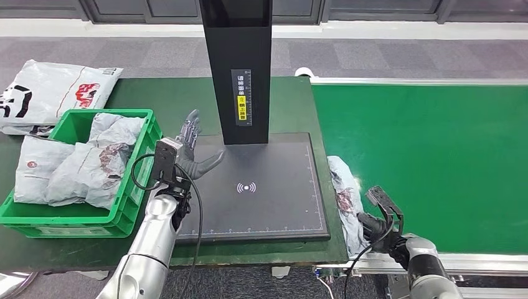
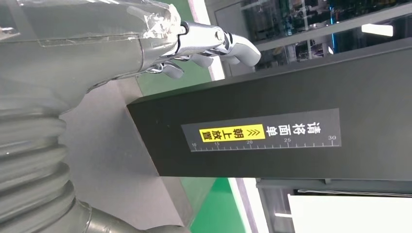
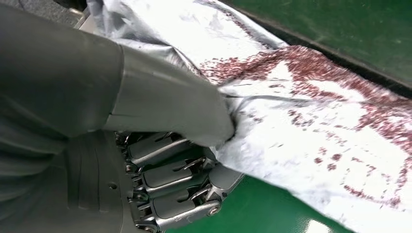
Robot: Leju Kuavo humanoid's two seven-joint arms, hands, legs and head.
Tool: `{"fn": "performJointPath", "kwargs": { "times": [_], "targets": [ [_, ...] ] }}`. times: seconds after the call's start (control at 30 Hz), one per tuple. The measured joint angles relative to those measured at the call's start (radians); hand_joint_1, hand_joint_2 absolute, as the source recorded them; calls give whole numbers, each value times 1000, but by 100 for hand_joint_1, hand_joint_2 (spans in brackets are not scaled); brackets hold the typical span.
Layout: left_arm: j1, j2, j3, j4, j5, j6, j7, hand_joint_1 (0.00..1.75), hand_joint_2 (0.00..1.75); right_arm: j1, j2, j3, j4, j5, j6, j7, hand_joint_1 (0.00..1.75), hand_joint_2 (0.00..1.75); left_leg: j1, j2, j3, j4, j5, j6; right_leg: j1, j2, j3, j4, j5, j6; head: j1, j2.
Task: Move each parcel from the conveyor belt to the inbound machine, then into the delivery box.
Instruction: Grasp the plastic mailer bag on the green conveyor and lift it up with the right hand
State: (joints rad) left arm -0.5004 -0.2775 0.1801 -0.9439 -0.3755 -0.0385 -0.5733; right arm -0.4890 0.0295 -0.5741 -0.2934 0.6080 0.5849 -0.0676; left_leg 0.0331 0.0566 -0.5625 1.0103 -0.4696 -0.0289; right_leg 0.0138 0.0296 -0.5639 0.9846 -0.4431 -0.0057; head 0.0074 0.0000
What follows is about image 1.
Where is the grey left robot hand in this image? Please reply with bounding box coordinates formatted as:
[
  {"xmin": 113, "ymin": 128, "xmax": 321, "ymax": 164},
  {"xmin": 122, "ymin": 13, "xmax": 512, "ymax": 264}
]
[{"xmin": 175, "ymin": 108, "xmax": 227, "ymax": 181}]

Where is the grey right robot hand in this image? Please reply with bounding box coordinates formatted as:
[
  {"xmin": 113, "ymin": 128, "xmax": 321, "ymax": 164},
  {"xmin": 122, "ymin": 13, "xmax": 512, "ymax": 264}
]
[{"xmin": 356, "ymin": 211, "xmax": 410, "ymax": 259}]

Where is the grey parcel with red print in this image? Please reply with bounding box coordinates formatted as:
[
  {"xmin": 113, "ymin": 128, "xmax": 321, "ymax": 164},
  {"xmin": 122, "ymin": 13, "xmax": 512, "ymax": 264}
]
[{"xmin": 327, "ymin": 155, "xmax": 371, "ymax": 258}]

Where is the plain grey parcel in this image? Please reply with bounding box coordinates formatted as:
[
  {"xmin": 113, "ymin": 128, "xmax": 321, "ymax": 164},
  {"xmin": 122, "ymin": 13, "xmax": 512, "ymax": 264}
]
[{"xmin": 44, "ymin": 113, "xmax": 146, "ymax": 211}]

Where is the grey parcel with round logo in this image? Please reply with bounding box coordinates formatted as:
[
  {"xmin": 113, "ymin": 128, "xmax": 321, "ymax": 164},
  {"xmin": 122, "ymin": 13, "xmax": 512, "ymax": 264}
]
[{"xmin": 14, "ymin": 135, "xmax": 76, "ymax": 206}]

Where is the black inbound scanner machine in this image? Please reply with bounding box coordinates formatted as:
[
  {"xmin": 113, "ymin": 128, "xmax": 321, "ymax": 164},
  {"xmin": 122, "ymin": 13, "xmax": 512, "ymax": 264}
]
[{"xmin": 175, "ymin": 0, "xmax": 331, "ymax": 245}]

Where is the green conveyor belt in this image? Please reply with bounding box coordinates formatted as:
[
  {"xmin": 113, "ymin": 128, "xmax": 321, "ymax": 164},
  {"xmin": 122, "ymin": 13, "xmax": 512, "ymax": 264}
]
[{"xmin": 309, "ymin": 78, "xmax": 528, "ymax": 299}]

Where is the white parcel with black print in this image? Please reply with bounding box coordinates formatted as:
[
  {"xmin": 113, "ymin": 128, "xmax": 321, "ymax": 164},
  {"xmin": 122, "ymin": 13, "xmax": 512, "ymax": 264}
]
[{"xmin": 0, "ymin": 60, "xmax": 124, "ymax": 129}]

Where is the flat white parcel underneath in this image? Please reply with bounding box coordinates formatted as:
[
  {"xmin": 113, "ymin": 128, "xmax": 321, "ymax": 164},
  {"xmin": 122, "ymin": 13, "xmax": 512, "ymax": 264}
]
[{"xmin": 0, "ymin": 123, "xmax": 55, "ymax": 136}]

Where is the dark green table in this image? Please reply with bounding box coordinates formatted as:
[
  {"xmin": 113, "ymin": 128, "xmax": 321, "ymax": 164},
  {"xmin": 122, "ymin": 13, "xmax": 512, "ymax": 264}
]
[{"xmin": 0, "ymin": 77, "xmax": 350, "ymax": 273}]

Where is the black yellow label sticker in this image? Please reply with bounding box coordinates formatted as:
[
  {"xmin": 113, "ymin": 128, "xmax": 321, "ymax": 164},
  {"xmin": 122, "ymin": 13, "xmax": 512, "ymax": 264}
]
[{"xmin": 230, "ymin": 69, "xmax": 253, "ymax": 126}]

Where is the green plastic crate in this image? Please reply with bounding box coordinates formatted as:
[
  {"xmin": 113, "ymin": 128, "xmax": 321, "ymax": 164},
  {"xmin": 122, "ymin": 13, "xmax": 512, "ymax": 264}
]
[{"xmin": 0, "ymin": 108, "xmax": 163, "ymax": 239}]

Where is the chrome round base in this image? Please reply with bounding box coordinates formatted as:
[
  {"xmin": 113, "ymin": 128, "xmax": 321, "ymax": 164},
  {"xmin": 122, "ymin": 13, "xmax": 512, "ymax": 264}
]
[{"xmin": 0, "ymin": 271, "xmax": 39, "ymax": 299}]

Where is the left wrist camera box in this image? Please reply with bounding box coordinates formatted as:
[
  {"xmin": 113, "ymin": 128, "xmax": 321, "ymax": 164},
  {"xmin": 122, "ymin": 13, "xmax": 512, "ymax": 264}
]
[{"xmin": 151, "ymin": 137, "xmax": 182, "ymax": 185}]

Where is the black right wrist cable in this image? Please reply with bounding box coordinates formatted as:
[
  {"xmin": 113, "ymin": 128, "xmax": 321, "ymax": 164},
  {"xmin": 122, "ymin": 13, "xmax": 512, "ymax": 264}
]
[{"xmin": 343, "ymin": 221, "xmax": 396, "ymax": 299}]

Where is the white cable under conveyor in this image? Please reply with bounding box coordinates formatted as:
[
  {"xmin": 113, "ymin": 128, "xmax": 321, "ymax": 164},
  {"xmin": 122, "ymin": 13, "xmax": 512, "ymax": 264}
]
[{"xmin": 315, "ymin": 274, "xmax": 336, "ymax": 299}]

